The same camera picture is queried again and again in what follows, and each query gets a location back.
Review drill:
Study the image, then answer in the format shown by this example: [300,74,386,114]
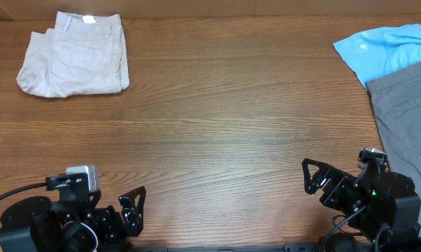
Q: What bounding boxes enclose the light blue shirt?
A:
[334,24,421,85]

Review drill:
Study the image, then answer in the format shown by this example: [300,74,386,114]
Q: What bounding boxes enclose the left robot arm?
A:
[0,186,146,252]

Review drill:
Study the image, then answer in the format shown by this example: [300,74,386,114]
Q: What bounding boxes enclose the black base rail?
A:
[127,243,320,252]

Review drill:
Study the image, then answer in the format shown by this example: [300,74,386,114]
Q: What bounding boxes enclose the beige shorts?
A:
[16,11,130,98]

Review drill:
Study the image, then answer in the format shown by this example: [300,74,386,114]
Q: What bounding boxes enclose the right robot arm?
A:
[302,157,421,251]

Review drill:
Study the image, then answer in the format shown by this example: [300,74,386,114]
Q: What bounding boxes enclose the grey shorts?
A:
[365,62,421,234]

